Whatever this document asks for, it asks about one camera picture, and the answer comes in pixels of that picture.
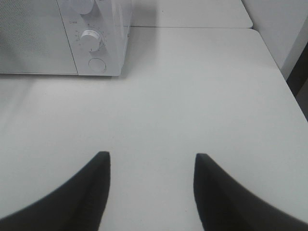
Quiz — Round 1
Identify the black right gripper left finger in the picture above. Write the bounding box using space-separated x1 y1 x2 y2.
0 152 110 231

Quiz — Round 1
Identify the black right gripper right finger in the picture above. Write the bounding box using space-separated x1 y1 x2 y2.
193 154 308 231

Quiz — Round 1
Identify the round white door button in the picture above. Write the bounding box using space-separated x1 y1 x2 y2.
89 58 106 73

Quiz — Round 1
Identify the white timer knob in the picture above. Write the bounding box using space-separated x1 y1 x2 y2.
80 29 102 52

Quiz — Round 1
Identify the white microwave door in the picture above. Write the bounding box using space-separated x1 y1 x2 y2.
0 0 77 75

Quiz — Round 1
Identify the white microwave oven body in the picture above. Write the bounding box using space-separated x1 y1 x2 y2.
57 0 132 76

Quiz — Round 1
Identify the upper white power knob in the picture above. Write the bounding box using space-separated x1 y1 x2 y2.
71 0 95 15

